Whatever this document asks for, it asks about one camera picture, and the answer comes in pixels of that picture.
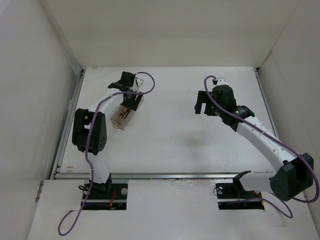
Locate clear plastic box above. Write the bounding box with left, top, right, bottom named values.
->
left=110, top=94, right=144, bottom=131

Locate light wood notched block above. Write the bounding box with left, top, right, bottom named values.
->
left=118, top=107, right=131, bottom=120

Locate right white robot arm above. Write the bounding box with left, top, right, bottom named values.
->
left=194, top=84, right=320, bottom=203

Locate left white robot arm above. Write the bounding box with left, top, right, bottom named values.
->
left=71, top=71, right=143, bottom=199

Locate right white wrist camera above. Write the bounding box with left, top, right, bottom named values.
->
left=212, top=77, right=229, bottom=87

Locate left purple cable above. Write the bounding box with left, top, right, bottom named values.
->
left=57, top=71, right=156, bottom=237

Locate metal rail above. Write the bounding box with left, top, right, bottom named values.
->
left=49, top=172, right=276, bottom=181

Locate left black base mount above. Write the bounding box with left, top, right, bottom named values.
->
left=78, top=183, right=128, bottom=211

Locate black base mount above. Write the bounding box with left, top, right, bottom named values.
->
left=78, top=183, right=128, bottom=211
left=213, top=182, right=265, bottom=210

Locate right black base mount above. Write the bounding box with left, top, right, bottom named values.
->
left=213, top=182, right=265, bottom=210

